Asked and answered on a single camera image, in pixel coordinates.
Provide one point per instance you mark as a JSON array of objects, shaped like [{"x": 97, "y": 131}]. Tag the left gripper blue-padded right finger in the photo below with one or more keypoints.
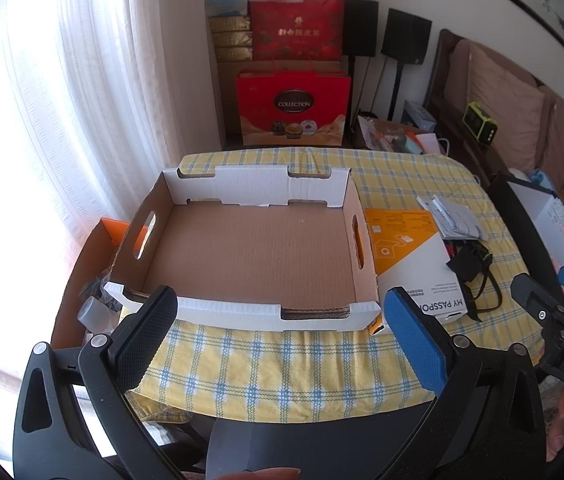
[{"x": 421, "y": 337}]

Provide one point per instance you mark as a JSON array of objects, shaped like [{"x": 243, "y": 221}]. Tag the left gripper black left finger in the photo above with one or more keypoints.
[{"x": 138, "y": 337}]

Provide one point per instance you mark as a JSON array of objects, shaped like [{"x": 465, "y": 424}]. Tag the orange white My Passport box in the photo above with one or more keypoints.
[{"x": 408, "y": 252}]

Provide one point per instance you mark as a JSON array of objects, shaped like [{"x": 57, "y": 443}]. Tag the white WD manual booklet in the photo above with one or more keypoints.
[{"x": 437, "y": 214}]

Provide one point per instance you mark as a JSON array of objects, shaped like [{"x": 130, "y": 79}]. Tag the white paper sheet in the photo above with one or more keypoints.
[{"x": 458, "y": 221}]

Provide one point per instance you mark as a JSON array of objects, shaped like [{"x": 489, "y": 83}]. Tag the white cardboard tray box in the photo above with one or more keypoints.
[{"x": 252, "y": 248}]

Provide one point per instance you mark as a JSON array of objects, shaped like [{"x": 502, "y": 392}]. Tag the person's right hand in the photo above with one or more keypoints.
[{"x": 553, "y": 406}]

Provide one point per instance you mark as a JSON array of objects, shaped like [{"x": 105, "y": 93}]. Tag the person's left hand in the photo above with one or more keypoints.
[{"x": 278, "y": 473}]

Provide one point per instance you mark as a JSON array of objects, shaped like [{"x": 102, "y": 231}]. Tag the clear plastic bottle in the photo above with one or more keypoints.
[{"x": 96, "y": 317}]

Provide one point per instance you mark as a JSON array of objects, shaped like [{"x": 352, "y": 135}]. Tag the yellow blue plaid tablecloth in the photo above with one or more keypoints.
[{"x": 327, "y": 375}]

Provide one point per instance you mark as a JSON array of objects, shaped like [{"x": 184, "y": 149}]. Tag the orange cardboard floor box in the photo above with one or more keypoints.
[{"x": 90, "y": 273}]

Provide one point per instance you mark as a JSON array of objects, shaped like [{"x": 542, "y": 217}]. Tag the white storage box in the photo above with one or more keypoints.
[{"x": 535, "y": 218}]

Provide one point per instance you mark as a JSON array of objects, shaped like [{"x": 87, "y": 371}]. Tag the box of assorted clutter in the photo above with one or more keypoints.
[{"x": 393, "y": 137}]

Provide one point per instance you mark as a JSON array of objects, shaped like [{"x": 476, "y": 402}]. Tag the green black alarm clock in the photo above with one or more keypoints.
[{"x": 479, "y": 123}]

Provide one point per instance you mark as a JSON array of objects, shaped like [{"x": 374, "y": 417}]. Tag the brown pillow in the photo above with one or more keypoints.
[{"x": 515, "y": 105}]

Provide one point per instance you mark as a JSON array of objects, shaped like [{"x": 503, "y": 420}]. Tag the white sheer curtain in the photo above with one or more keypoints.
[{"x": 97, "y": 97}]

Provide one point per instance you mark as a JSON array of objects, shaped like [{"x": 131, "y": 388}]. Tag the red Collection gift box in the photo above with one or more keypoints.
[{"x": 292, "y": 107}]

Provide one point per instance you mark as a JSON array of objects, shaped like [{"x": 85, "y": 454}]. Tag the right black speaker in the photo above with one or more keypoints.
[{"x": 406, "y": 37}]

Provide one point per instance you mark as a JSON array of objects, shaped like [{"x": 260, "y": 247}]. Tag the black speaker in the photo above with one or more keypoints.
[
  {"x": 406, "y": 37},
  {"x": 360, "y": 28}
]

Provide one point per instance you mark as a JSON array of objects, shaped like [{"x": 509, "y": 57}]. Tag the left black speaker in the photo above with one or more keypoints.
[{"x": 360, "y": 28}]

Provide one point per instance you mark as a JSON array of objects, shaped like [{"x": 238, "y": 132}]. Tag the stacked gold boxes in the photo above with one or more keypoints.
[{"x": 232, "y": 38}]

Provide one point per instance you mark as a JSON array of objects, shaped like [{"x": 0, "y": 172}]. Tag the red tea gift box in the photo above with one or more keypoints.
[{"x": 311, "y": 30}]

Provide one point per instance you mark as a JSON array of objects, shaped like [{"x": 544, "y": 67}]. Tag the blue tissue box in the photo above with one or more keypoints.
[{"x": 224, "y": 8}]

